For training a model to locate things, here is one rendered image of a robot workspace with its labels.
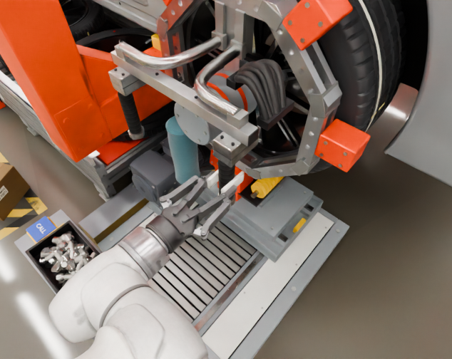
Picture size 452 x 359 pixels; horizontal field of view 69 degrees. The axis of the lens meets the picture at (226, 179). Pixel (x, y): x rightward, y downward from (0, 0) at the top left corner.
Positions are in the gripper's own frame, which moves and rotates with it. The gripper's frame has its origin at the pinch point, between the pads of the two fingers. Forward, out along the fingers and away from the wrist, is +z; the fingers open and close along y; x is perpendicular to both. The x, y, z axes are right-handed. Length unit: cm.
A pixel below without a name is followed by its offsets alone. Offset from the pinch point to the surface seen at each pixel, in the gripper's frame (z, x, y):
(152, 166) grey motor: 10, -42, -48
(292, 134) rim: 31.2, -10.2, -1.6
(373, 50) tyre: 35.1, 19.5, 10.5
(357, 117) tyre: 29.2, 7.0, 14.3
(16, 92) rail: -3, -44, -137
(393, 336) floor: 33, -83, 60
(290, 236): 35, -69, 6
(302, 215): 47, -69, 4
